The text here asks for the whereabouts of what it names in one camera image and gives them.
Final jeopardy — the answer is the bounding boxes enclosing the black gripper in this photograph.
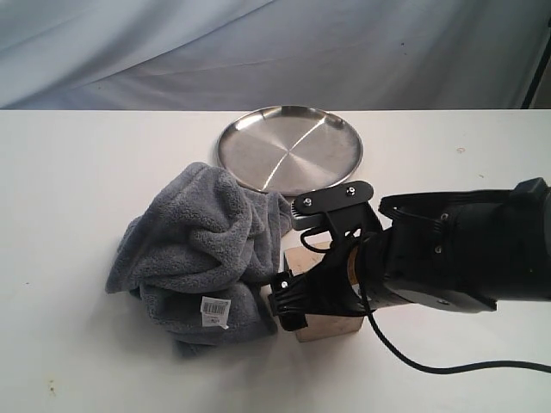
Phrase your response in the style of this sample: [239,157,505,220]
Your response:
[268,231,411,331]

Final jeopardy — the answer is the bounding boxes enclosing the black camera cable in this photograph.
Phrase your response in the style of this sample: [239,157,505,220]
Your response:
[296,227,551,373]

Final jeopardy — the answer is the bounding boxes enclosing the black tripod pole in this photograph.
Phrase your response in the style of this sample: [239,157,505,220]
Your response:
[520,39,550,109]

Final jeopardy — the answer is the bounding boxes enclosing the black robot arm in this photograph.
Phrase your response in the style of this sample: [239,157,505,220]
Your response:
[269,177,550,331]

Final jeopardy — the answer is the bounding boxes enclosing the wooden cube block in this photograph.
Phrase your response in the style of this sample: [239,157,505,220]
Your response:
[264,246,363,342]

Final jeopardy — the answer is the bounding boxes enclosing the round steel plate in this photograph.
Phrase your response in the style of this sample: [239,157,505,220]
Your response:
[214,105,363,197]

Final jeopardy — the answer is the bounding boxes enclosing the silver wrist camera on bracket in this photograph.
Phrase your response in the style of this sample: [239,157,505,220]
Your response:
[291,181,383,243]

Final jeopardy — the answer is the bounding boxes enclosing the grey fleece towel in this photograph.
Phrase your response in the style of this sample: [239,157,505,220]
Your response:
[105,163,291,356]

